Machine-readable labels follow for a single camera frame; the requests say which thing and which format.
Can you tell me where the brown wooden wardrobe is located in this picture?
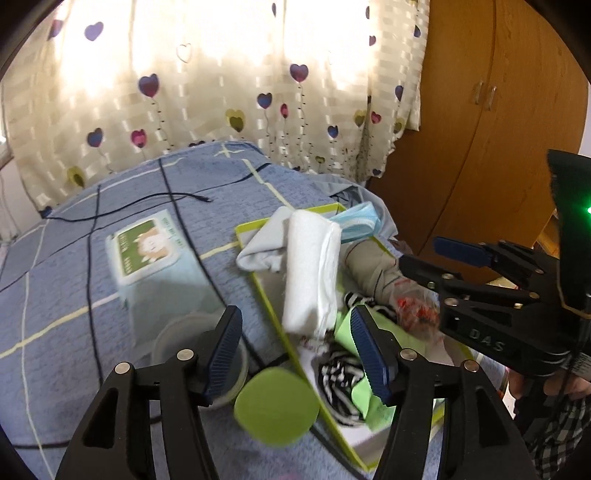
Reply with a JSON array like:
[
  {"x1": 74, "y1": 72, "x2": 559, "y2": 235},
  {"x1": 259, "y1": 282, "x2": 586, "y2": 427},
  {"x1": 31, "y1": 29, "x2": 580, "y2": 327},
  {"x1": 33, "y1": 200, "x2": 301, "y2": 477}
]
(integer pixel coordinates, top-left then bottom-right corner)
[{"x1": 367, "y1": 0, "x2": 589, "y2": 287}]

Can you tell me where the black and white striped cloth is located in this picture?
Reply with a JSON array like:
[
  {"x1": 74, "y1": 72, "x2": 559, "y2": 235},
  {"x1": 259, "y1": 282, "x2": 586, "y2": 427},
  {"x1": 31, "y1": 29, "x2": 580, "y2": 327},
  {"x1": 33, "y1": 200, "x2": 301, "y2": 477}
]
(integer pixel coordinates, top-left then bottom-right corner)
[
  {"x1": 314, "y1": 350, "x2": 370, "y2": 423},
  {"x1": 342, "y1": 290, "x2": 398, "y2": 319}
]

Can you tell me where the green jar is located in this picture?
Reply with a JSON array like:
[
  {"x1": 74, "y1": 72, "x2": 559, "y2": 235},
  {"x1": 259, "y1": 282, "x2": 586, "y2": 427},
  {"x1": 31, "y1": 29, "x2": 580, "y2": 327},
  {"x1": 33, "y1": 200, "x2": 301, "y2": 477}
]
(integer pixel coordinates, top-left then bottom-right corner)
[{"x1": 233, "y1": 367, "x2": 320, "y2": 448}]

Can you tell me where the blue face mask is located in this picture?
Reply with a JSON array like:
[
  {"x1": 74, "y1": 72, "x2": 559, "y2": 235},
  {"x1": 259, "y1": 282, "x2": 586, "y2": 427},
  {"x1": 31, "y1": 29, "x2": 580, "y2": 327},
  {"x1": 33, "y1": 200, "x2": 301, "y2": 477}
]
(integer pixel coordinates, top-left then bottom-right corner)
[{"x1": 335, "y1": 203, "x2": 382, "y2": 241}]

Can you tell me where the clear plastic jar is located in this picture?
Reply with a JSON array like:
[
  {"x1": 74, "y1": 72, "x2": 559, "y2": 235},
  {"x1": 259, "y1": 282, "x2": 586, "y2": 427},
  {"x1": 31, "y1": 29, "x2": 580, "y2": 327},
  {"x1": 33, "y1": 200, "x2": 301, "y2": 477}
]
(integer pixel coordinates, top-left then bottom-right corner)
[{"x1": 152, "y1": 311, "x2": 250, "y2": 407}]

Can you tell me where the person's right hand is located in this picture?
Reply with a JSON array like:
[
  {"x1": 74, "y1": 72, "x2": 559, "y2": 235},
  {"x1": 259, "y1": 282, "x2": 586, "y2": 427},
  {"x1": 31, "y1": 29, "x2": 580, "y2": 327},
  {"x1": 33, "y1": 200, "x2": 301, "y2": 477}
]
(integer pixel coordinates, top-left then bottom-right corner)
[{"x1": 508, "y1": 369, "x2": 591, "y2": 416}]

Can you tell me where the beige striped towel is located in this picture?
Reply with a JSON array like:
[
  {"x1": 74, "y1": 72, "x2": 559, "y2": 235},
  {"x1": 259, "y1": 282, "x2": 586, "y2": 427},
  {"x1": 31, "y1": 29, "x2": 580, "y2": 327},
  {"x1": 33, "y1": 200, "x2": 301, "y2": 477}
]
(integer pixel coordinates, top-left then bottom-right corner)
[{"x1": 344, "y1": 240, "x2": 416, "y2": 305}]

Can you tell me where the white towel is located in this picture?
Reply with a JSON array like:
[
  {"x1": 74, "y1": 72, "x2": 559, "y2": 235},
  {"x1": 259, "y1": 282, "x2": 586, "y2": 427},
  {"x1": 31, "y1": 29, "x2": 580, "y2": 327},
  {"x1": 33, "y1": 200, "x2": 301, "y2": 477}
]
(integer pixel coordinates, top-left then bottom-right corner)
[{"x1": 283, "y1": 210, "x2": 343, "y2": 334}]

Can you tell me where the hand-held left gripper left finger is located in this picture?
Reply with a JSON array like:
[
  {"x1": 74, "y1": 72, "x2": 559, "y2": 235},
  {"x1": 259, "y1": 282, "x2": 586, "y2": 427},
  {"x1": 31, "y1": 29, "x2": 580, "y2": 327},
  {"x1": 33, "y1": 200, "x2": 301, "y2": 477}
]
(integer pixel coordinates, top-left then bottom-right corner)
[{"x1": 54, "y1": 305, "x2": 244, "y2": 480}]

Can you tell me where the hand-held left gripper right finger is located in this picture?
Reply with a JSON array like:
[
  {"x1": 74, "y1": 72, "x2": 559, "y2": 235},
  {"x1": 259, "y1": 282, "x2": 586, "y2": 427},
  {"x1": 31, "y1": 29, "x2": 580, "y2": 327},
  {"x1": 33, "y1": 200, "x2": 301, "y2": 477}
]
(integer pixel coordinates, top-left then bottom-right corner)
[{"x1": 349, "y1": 305, "x2": 529, "y2": 480}]

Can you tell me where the pale grey-blue cloth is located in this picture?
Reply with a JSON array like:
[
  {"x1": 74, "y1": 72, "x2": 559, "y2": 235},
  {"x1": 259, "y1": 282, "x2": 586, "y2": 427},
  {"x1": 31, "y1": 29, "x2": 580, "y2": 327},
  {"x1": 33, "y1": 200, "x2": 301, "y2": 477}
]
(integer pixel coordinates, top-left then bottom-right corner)
[{"x1": 236, "y1": 206, "x2": 296, "y2": 275}]

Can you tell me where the white box with lime edge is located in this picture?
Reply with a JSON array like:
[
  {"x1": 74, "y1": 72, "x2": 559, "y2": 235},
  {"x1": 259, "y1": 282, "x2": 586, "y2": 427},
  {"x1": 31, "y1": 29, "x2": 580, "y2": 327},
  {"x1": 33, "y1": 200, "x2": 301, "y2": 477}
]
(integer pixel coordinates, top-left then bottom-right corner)
[{"x1": 235, "y1": 200, "x2": 476, "y2": 472}]

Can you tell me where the cream heart print curtain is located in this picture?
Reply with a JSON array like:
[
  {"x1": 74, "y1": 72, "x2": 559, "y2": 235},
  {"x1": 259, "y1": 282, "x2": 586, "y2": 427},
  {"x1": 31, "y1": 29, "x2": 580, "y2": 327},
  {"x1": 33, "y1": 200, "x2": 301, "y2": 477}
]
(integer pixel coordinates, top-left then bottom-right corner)
[{"x1": 0, "y1": 0, "x2": 428, "y2": 208}]

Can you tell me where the black cable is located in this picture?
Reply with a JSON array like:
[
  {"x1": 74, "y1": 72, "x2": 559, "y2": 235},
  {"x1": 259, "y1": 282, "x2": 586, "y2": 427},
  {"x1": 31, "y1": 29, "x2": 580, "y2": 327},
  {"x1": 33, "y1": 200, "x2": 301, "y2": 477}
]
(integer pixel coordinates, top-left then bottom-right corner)
[{"x1": 39, "y1": 193, "x2": 213, "y2": 220}]

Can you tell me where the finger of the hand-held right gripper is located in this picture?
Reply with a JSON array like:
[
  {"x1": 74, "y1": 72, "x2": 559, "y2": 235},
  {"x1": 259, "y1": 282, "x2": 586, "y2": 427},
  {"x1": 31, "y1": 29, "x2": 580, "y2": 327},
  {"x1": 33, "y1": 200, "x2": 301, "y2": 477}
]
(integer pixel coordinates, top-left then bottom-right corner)
[
  {"x1": 434, "y1": 237, "x2": 559, "y2": 287},
  {"x1": 398, "y1": 254, "x2": 536, "y2": 315}
]

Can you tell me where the clear bag with red bits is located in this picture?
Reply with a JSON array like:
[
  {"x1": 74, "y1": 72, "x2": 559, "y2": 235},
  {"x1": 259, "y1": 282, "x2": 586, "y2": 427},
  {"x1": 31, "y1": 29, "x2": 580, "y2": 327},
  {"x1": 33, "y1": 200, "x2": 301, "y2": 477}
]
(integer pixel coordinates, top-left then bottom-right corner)
[{"x1": 394, "y1": 281, "x2": 441, "y2": 337}]

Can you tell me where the pale blue wet wipes pack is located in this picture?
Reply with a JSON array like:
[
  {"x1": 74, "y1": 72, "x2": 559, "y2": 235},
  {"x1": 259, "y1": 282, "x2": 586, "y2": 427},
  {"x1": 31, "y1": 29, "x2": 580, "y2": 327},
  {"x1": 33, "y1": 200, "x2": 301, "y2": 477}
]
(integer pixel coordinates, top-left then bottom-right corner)
[{"x1": 105, "y1": 209, "x2": 222, "y2": 352}]

